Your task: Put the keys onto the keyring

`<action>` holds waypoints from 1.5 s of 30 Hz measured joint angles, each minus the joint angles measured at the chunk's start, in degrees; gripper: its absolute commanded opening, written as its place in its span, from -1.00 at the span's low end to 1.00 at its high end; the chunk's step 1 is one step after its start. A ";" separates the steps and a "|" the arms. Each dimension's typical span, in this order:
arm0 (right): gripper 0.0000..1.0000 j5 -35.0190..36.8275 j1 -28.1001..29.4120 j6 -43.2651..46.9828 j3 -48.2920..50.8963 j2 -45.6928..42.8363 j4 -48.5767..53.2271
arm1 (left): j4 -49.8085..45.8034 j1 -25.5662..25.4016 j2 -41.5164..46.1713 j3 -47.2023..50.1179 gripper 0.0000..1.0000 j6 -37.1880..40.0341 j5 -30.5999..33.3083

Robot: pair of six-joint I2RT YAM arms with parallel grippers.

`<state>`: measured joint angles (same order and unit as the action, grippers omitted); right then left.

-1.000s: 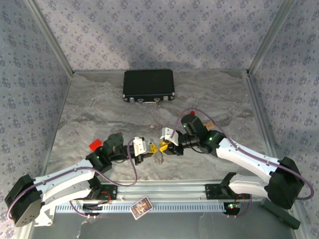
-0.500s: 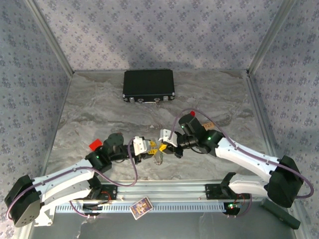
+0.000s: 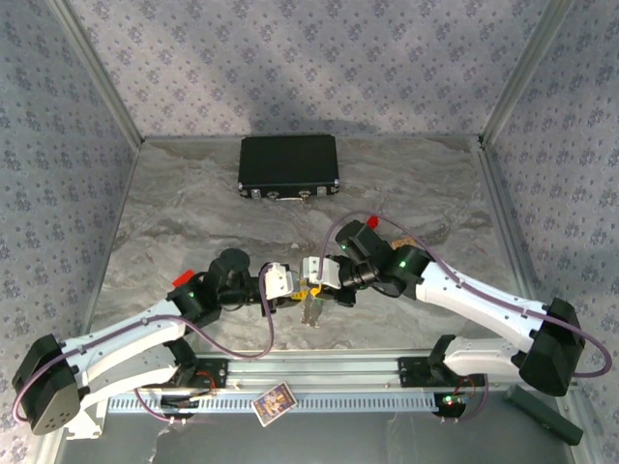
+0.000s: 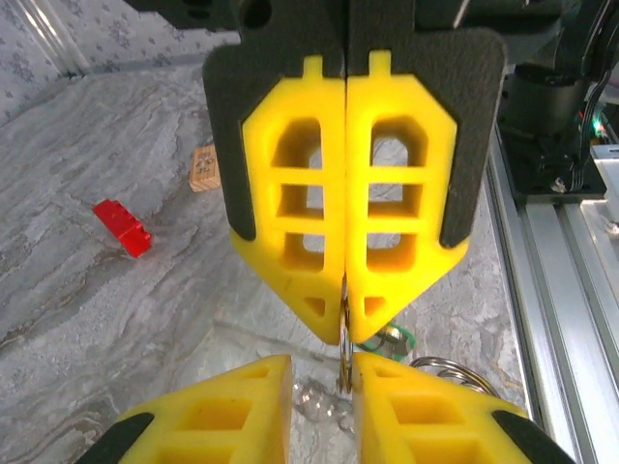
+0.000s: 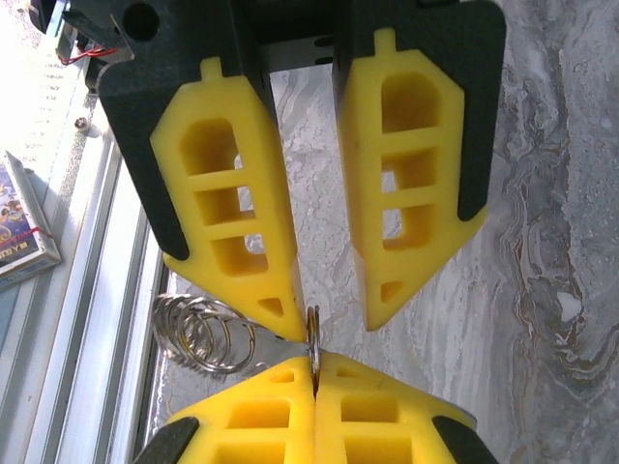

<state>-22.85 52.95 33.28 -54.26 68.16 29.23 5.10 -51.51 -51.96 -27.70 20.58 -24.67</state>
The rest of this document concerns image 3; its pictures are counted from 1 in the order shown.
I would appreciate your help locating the metal keyring plate with rings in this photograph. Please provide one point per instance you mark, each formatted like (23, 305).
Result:
(311, 314)

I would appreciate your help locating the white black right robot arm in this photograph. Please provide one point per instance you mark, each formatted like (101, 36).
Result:
(483, 309)

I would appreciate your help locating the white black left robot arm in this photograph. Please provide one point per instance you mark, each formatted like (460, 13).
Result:
(121, 338)

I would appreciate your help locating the tan wooden tag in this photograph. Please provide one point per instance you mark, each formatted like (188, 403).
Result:
(401, 243)

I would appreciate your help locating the large red block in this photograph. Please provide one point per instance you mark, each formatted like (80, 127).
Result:
(184, 278)

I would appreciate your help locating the playing card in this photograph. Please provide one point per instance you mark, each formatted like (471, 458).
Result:
(274, 403)

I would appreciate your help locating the black hard case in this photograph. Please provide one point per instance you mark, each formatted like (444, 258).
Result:
(287, 162)

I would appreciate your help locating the black controller board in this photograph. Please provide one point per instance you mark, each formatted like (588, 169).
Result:
(176, 405)
(450, 405)

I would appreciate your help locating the dark green bar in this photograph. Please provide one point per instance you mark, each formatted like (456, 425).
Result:
(541, 413)

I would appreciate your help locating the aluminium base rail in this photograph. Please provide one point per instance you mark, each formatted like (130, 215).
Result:
(314, 369)

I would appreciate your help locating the aluminium side rail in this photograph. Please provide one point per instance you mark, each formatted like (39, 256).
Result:
(117, 217)
(500, 193)

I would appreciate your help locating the white plastic bracket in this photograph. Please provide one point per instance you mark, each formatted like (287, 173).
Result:
(89, 425)

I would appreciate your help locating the aluminium frame post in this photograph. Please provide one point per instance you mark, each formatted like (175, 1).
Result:
(523, 72)
(99, 72)

